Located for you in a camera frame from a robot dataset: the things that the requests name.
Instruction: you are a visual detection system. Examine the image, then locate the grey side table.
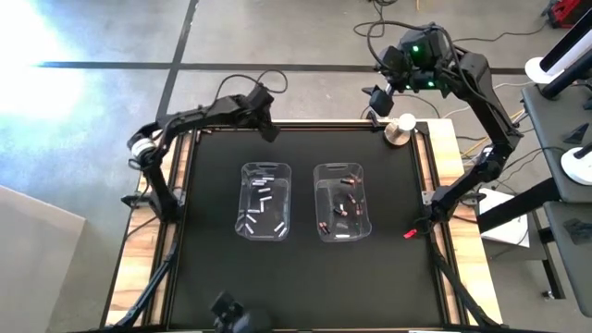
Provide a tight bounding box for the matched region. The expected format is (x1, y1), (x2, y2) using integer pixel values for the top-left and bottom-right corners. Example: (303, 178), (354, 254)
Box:
(521, 82), (592, 204)
(543, 201), (592, 320)

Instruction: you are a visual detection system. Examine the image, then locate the round disc stand white knob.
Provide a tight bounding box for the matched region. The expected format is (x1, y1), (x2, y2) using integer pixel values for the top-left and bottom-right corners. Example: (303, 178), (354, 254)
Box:
(383, 113), (417, 148)

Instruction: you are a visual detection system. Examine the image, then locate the red tool box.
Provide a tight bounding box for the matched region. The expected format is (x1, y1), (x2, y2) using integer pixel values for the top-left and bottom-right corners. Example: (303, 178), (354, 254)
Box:
(541, 0), (585, 30)

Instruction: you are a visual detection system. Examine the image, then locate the black table leg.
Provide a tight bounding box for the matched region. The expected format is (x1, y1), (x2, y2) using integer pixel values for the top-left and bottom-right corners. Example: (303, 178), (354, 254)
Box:
(536, 226), (568, 302)

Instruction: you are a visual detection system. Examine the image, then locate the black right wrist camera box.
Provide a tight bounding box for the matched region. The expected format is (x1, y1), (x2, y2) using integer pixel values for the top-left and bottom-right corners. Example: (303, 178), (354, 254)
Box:
(377, 43), (412, 71)

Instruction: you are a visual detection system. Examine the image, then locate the dark grey flat object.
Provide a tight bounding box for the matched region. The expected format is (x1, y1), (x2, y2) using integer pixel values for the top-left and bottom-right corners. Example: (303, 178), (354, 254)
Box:
(562, 216), (592, 246)

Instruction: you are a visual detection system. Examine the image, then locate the black looped floor cable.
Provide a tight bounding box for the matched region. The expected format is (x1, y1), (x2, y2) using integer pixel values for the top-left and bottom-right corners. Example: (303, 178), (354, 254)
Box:
(352, 0), (399, 39)

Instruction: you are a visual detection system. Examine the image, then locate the black left camera cable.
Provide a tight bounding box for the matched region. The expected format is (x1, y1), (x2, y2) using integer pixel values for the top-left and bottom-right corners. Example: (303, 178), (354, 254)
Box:
(213, 68), (290, 102)

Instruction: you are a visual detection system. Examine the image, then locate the yellow extension cord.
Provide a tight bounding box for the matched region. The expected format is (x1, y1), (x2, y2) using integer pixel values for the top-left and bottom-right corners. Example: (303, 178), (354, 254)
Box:
(461, 110), (528, 161)

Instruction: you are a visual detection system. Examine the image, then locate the long black floor cable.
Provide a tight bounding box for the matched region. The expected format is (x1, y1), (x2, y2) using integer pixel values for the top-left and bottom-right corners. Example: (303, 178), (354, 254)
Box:
(452, 21), (551, 45)

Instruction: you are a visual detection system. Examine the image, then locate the black arched floor cable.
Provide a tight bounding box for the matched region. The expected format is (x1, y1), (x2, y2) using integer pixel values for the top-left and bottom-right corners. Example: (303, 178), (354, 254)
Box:
(395, 93), (442, 120)

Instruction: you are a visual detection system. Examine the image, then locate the black white bar stand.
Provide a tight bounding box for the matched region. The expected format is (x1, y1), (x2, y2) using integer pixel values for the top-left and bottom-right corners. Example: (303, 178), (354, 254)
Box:
(524, 8), (592, 85)

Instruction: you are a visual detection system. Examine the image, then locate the black table mat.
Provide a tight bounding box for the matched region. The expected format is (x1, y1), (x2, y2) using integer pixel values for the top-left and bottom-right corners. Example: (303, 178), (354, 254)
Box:
(168, 127), (443, 328)

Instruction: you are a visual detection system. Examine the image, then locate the beige grey panel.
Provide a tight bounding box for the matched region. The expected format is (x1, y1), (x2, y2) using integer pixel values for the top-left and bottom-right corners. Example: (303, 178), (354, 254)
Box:
(0, 184), (87, 333)

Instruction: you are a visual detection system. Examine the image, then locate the white floor cable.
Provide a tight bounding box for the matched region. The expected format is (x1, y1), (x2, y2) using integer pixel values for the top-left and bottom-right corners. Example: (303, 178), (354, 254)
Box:
(442, 80), (536, 119)

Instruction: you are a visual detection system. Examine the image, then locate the black table support bar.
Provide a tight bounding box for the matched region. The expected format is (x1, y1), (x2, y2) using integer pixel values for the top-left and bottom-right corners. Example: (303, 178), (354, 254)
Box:
(475, 178), (563, 235)

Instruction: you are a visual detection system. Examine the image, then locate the black round pole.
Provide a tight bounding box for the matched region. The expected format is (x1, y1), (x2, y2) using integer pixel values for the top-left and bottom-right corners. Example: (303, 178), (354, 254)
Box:
(540, 48), (592, 101)

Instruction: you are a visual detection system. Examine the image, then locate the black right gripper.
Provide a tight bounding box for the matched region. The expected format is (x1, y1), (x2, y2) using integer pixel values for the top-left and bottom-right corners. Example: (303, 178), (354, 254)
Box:
(368, 67), (411, 117)

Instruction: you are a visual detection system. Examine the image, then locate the black wedge block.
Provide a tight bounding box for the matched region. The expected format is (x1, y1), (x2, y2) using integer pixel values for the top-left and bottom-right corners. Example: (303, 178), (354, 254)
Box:
(562, 122), (591, 145)

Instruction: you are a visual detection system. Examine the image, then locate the thin black floor cable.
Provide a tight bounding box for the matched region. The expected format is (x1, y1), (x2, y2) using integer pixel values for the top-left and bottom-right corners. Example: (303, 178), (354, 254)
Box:
(499, 145), (568, 195)

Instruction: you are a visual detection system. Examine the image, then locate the clear plastic bin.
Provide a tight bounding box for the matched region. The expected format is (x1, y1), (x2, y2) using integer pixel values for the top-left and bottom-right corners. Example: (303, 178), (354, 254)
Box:
(313, 162), (373, 243)
(234, 161), (293, 242)

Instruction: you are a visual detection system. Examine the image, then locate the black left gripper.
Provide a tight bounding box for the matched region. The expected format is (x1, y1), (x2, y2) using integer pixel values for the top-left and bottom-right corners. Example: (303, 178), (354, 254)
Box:
(239, 95), (282, 143)

